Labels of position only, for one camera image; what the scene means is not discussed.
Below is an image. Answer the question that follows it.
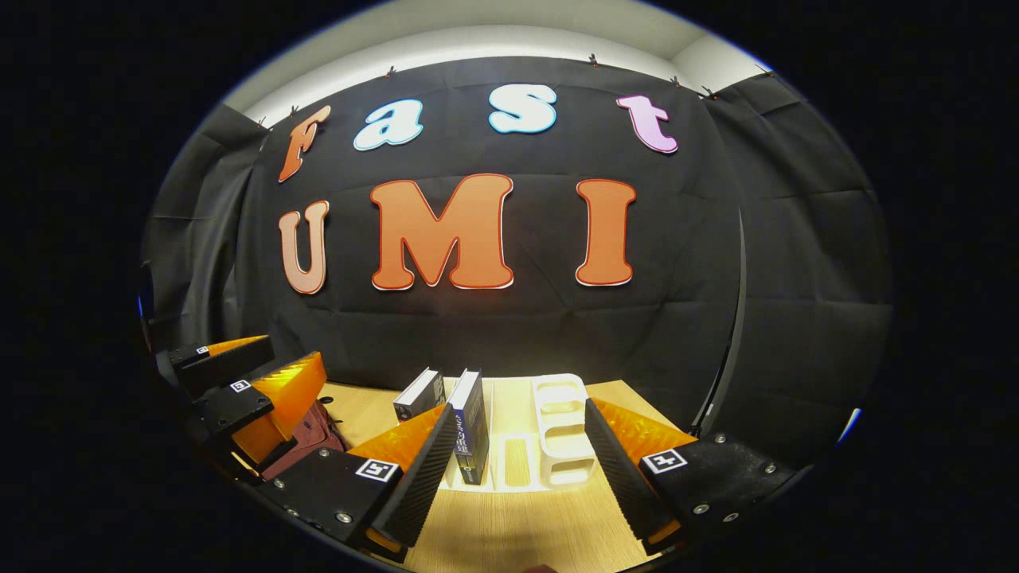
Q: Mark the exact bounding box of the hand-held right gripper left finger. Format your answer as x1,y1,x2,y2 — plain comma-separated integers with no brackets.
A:
256,402,461,564

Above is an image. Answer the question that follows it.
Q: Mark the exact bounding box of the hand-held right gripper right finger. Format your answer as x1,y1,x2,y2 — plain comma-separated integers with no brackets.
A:
585,396,799,558

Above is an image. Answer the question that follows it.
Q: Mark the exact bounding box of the white bookshelf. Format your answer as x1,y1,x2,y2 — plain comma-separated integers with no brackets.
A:
434,372,599,494

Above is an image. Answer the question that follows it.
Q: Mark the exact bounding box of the blue cover book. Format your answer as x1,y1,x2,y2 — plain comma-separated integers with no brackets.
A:
448,368,491,486

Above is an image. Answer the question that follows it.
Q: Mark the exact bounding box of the grey cover book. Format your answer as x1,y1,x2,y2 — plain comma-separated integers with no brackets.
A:
392,367,447,423

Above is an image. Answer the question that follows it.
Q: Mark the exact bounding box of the red-brown schoolbag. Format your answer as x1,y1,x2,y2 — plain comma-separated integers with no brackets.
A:
263,398,347,482

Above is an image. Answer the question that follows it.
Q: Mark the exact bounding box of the black backdrop cloth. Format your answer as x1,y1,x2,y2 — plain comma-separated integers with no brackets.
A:
142,56,894,462

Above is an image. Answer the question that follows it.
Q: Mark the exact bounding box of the row of black cloth clips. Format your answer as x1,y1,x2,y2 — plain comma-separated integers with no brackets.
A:
255,53,777,128

